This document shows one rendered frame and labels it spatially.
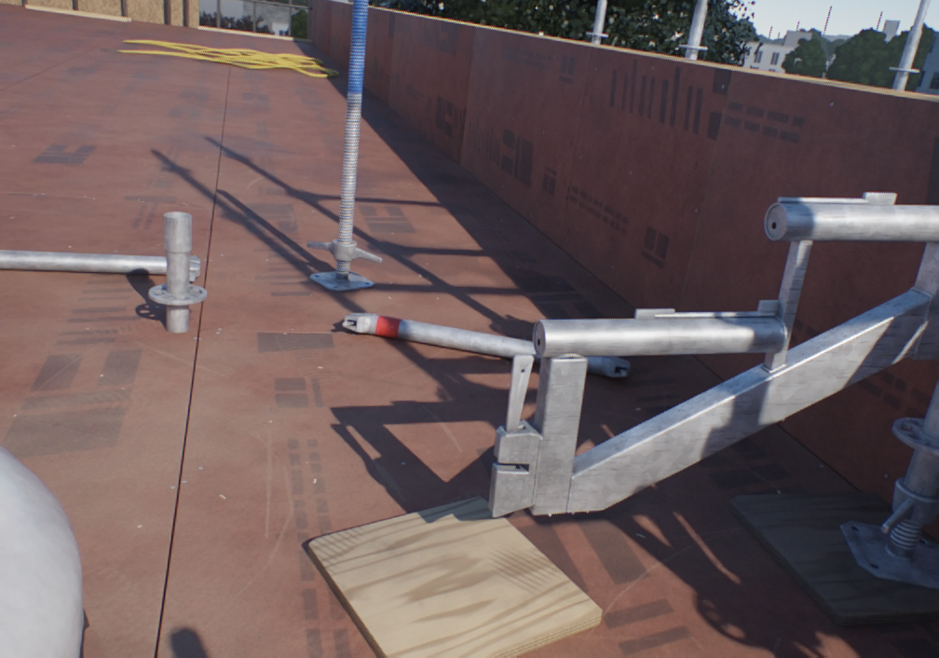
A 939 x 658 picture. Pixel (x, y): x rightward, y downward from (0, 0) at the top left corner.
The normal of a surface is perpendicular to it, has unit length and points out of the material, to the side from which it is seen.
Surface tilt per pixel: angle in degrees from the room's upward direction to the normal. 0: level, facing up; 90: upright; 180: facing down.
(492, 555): 0
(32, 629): 53
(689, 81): 90
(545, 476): 90
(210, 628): 0
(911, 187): 90
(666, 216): 90
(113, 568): 0
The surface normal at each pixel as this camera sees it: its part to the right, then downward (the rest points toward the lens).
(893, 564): 0.12, -0.94
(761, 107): -0.96, -0.03
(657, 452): 0.25, 0.36
